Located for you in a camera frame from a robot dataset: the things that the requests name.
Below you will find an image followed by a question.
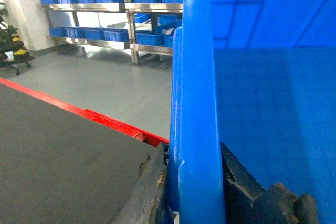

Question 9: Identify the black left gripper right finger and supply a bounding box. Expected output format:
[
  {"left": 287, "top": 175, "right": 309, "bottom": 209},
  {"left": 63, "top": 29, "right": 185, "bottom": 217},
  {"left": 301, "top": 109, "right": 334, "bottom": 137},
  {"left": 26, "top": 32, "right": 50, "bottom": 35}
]
[{"left": 221, "top": 143, "right": 319, "bottom": 223}]

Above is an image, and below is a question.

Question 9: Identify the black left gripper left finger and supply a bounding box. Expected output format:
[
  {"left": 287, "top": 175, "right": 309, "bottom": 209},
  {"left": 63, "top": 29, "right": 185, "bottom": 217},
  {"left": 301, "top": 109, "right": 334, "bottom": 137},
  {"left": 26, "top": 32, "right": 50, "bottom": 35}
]
[{"left": 111, "top": 143, "right": 170, "bottom": 223}]

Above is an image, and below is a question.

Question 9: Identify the large blue plastic crate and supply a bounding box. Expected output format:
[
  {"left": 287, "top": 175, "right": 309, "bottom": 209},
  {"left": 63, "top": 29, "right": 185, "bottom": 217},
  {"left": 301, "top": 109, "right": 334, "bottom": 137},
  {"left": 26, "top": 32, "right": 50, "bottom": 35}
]
[{"left": 169, "top": 0, "right": 335, "bottom": 223}]

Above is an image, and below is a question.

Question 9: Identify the blue bin lower shelf left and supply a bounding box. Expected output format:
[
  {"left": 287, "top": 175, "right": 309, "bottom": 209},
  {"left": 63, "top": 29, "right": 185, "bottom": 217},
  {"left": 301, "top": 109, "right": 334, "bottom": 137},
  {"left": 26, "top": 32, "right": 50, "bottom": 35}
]
[{"left": 49, "top": 27, "right": 130, "bottom": 42}]

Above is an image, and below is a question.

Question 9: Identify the stainless steel shelf rack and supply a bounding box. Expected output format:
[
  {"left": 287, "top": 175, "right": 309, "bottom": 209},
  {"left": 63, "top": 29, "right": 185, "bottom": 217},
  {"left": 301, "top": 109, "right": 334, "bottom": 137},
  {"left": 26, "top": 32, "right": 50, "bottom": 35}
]
[{"left": 40, "top": 0, "right": 183, "bottom": 64}]

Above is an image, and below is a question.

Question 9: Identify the black office chair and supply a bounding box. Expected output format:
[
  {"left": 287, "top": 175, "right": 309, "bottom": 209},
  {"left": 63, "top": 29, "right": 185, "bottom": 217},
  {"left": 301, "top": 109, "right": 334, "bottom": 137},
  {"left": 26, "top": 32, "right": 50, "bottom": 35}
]
[{"left": 1, "top": 16, "right": 35, "bottom": 75}]

